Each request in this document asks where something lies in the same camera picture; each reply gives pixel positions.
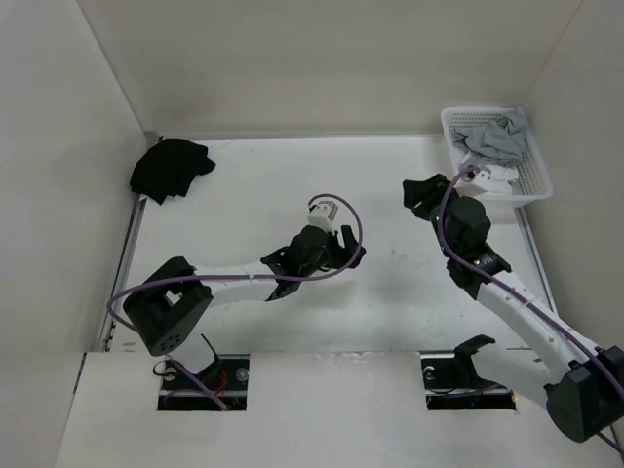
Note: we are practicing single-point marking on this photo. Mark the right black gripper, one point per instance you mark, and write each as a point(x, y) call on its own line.
point(429, 190)

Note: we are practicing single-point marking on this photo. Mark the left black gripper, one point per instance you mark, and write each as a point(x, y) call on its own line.
point(350, 248)

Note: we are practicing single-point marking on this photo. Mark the grey tank top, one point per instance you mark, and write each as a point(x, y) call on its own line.
point(500, 142)

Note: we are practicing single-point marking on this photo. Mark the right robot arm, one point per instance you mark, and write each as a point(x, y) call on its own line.
point(577, 381)

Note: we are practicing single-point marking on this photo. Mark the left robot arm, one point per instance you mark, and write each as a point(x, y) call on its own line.
point(167, 310)

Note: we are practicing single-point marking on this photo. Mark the white tank top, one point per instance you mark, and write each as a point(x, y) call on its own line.
point(502, 177)

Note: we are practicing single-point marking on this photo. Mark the folded black tank tops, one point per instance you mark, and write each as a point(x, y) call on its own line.
point(168, 169)

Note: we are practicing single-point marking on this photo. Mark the white plastic basket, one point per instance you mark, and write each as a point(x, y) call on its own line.
point(533, 182)

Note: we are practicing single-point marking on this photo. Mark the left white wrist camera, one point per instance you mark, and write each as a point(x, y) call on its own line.
point(322, 215)

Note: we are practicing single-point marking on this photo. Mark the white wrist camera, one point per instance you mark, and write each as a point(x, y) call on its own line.
point(475, 181)
point(322, 215)

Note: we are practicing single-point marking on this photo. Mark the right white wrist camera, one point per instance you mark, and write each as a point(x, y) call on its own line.
point(475, 181)

